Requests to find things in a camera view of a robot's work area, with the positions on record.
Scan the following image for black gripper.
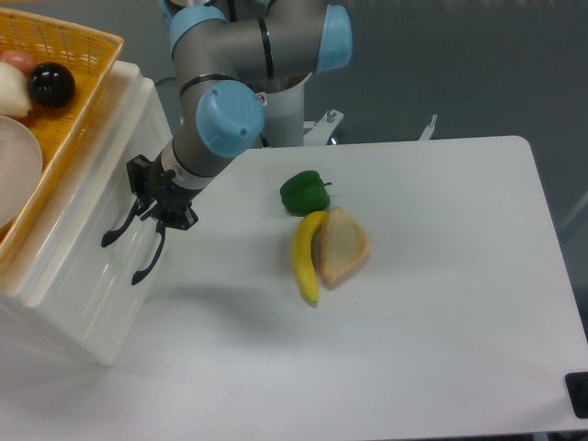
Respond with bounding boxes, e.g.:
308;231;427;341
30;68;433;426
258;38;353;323
126;154;198;243

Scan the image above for black corner object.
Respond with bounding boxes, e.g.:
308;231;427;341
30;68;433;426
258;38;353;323
564;371;588;419

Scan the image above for orange woven basket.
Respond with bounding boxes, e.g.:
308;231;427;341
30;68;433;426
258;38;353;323
1;6;124;272

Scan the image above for green bell pepper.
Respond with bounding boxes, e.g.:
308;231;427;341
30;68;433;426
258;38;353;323
279;170;331;216

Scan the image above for white drawer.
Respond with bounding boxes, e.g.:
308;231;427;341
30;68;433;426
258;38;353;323
23;76;171;310

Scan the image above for white bowl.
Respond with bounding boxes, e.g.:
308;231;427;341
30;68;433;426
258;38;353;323
1;116;43;228

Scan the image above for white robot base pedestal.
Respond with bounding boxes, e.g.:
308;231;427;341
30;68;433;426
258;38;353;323
253;73;345;149

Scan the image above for white pear shaped fruit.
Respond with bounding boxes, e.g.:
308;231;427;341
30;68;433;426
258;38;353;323
0;62;33;119

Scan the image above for black ball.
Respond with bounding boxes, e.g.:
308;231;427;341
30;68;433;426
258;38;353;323
28;62;76;108

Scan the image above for yellow banana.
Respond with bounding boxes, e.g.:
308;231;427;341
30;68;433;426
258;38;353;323
291;210;327;306

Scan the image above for red onion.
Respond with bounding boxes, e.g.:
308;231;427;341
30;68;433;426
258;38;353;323
0;50;38;76

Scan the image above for slice of bread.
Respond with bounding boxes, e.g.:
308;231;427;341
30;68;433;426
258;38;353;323
320;207;370;286

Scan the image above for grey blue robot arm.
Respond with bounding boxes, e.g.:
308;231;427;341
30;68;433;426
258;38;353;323
123;1;353;233

